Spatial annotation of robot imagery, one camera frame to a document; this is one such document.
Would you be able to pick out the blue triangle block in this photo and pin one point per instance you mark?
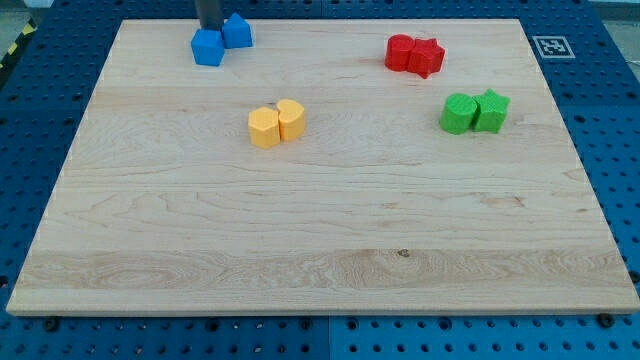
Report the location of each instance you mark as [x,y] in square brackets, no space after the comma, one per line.
[236,32]

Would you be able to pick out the yellow heart block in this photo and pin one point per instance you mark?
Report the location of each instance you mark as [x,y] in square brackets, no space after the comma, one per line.
[292,119]

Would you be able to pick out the light wooden board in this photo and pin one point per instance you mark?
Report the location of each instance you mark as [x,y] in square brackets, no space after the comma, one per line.
[164,207]

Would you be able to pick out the yellow pentagon block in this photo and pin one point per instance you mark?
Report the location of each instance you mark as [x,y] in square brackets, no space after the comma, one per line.
[263,125]

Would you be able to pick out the green cylinder block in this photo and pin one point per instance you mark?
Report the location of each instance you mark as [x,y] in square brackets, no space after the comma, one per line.
[458,113]

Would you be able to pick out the red cylinder block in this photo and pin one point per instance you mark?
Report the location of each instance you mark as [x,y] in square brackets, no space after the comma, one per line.
[398,51]

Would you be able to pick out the red star block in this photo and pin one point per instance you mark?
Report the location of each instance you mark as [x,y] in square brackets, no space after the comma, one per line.
[426,57]

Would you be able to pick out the blue cube block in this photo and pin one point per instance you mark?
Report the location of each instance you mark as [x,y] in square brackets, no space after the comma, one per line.
[207,47]

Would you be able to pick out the green star block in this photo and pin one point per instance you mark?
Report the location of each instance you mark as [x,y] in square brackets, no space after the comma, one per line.
[491,112]

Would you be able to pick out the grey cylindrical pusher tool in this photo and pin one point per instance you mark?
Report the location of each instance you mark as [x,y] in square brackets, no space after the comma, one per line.
[210,14]

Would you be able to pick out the white fiducial marker tag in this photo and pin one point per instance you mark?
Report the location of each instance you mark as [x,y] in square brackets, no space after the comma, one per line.
[553,47]

